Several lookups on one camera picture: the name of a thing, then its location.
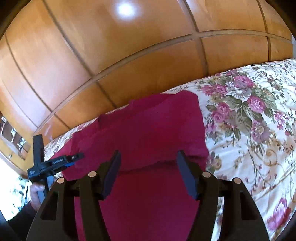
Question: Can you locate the wooden shelf unit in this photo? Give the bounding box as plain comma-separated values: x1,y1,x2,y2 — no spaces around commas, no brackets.
1,113,31,173

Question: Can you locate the wooden wardrobe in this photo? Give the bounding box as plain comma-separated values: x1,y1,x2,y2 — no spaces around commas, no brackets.
1,1,295,142

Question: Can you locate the person's left hand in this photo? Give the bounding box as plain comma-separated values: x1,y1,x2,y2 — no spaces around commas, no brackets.
30,182,45,211

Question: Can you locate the magenta red garment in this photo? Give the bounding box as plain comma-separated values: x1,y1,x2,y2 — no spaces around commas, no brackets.
57,91,209,240

